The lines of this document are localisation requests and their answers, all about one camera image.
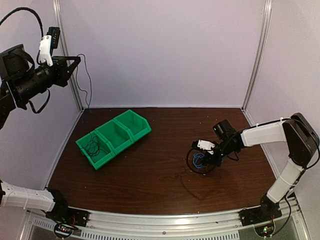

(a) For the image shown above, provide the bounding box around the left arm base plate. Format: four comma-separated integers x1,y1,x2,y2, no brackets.
45,205,90,227

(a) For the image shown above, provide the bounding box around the right circuit board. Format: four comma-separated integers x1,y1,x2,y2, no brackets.
254,223,275,238

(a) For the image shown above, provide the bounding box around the left green plastic bin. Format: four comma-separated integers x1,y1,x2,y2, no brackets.
75,131,116,170

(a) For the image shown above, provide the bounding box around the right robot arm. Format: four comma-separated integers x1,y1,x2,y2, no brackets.
195,112,320,221

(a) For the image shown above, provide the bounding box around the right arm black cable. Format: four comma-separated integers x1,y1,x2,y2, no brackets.
186,147,218,176

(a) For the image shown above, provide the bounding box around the aluminium frame post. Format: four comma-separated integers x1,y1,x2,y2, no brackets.
241,0,272,112
52,0,84,113

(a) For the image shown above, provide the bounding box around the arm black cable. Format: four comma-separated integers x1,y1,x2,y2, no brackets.
0,7,52,115
186,147,218,176

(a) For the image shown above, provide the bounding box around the brown cable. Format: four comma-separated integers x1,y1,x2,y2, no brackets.
74,53,226,201

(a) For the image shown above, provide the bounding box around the circuit board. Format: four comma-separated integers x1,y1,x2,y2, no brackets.
254,223,275,238
53,223,73,238

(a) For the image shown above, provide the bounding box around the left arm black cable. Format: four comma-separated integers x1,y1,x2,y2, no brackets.
0,7,52,115

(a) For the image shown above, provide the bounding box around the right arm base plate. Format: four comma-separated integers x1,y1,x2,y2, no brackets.
238,206,282,227

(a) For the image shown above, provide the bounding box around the right aluminium frame post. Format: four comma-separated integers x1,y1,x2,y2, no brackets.
241,0,272,112

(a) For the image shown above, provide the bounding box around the front aluminium rail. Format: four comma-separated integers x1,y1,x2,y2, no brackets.
19,197,307,240

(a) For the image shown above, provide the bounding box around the left aluminium frame post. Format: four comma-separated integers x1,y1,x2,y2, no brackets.
52,0,84,113

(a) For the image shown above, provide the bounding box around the right green plastic bin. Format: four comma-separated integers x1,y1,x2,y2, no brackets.
114,109,152,141

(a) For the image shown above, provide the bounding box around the dark blue cable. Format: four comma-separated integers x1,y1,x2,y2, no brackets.
83,134,107,158

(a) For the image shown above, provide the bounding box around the middle green plastic bin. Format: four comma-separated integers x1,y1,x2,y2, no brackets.
95,120,134,155

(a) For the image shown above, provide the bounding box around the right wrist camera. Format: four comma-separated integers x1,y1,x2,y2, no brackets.
191,139,216,152

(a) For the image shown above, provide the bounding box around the left circuit board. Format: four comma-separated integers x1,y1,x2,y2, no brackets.
53,223,73,238

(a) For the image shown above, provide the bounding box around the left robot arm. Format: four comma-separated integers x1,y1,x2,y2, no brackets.
0,44,81,222

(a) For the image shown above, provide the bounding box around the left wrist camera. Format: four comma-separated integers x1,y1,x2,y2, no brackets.
37,26,61,67

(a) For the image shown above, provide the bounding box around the green plastic bin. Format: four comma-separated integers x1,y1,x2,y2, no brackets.
75,131,116,170
114,109,152,141
95,120,134,155

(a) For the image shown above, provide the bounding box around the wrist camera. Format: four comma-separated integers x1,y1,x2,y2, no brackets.
37,26,61,67
191,139,216,152

